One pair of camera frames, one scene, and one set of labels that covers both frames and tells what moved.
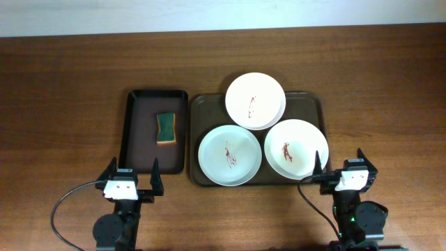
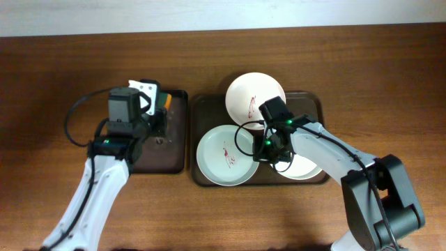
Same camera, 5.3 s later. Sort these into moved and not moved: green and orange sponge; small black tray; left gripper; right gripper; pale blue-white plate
Moved: left gripper; green and orange sponge; right gripper
Not moved: pale blue-white plate; small black tray
